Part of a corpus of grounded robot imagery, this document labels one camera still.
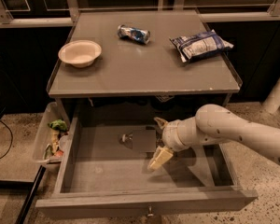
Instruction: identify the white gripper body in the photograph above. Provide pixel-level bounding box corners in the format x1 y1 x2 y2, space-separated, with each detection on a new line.
162 118 198 152

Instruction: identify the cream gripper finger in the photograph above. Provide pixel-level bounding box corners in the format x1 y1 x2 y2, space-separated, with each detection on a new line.
147 147 174 171
154 117 168 133

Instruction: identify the clear plastic water bottle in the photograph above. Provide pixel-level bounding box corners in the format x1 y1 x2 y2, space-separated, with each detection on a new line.
120 133 133 149

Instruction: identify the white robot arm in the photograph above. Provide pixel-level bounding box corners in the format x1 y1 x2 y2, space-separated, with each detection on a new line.
148 104 280 171

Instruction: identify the open grey top drawer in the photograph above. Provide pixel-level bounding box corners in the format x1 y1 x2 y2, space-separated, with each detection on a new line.
36 109 258 219

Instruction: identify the grey wooden cabinet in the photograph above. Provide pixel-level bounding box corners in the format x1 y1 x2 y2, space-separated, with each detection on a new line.
47 10 242 105

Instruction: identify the blue white chip bag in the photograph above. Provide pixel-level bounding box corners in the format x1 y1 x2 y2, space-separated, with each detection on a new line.
170 30 233 63

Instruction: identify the crushed blue soda can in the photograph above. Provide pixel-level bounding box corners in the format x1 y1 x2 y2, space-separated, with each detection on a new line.
118 24 150 44

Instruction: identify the green crumpled item in bin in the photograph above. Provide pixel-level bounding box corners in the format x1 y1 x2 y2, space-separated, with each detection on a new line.
49 119 67 132

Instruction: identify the white paper bowl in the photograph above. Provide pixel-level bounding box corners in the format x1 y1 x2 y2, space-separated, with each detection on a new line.
58 40 102 68

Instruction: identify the clear plastic storage bin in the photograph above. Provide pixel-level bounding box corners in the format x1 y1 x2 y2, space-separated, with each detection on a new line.
32 103 68 172

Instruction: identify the black floor bar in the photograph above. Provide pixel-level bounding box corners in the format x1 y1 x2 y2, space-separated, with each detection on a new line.
0 166 46 224

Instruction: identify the metal drawer handle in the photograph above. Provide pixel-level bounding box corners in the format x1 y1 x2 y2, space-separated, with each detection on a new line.
147 206 154 218

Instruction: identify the black cable on floor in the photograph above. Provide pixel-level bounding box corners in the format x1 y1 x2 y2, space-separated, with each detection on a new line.
0 115 14 165

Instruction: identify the metal railing frame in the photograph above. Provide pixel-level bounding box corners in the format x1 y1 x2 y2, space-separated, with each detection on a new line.
0 0 280 27

